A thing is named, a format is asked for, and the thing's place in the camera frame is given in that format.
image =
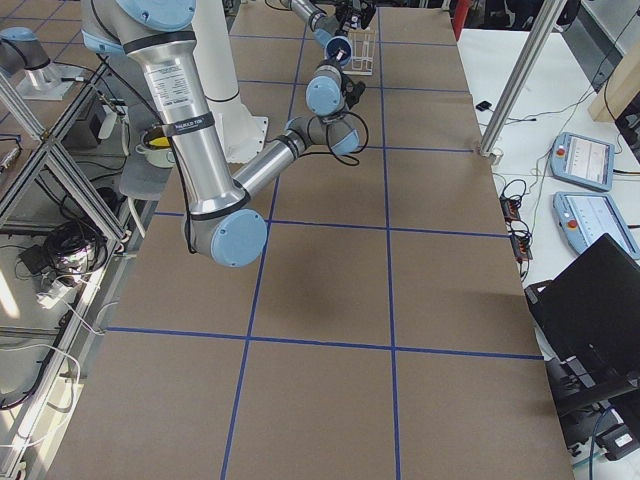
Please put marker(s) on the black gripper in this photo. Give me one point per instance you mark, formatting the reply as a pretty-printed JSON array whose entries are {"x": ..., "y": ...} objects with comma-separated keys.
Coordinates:
[{"x": 356, "y": 93}]

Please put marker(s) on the light blue plastic cup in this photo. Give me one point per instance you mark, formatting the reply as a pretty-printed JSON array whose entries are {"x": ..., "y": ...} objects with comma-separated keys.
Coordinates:
[{"x": 338, "y": 49}]

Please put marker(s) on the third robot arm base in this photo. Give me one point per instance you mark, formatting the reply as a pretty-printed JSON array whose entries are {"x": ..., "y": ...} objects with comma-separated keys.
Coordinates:
[{"x": 22, "y": 51}]

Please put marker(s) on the small black device on table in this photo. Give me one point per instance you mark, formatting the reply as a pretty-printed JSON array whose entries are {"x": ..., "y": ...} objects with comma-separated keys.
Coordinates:
[{"x": 484, "y": 105}]

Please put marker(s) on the white enamel pot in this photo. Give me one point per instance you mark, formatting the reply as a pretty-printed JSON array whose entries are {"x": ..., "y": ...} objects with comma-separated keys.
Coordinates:
[{"x": 154, "y": 146}]

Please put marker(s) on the black orange power strip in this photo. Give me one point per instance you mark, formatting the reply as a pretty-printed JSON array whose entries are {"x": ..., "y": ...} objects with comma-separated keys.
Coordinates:
[{"x": 519, "y": 233}]

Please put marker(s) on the upper teach pendant tablet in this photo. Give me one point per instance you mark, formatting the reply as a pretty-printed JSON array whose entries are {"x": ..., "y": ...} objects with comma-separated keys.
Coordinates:
[{"x": 583, "y": 161}]

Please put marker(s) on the teach pendant tablet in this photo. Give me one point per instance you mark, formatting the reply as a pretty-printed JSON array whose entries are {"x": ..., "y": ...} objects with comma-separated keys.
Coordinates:
[
  {"x": 583, "y": 161},
  {"x": 585, "y": 217}
]

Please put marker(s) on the lower teach pendant tablet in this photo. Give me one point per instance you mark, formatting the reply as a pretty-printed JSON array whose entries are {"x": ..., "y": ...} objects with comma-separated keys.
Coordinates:
[{"x": 585, "y": 217}]

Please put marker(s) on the black laptop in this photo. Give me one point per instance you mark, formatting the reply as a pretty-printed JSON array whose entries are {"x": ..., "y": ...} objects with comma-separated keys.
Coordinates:
[{"x": 589, "y": 316}]

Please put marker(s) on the white wire cup holder rack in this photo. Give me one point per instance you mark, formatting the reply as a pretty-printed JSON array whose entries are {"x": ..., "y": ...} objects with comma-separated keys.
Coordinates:
[{"x": 363, "y": 49}]

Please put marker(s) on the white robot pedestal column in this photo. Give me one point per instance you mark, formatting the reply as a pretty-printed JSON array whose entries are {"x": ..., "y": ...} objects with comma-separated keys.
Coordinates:
[{"x": 242, "y": 135}]

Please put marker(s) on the aluminium frame post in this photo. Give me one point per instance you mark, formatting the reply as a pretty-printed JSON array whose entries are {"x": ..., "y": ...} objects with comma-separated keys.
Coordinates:
[{"x": 547, "y": 18}]

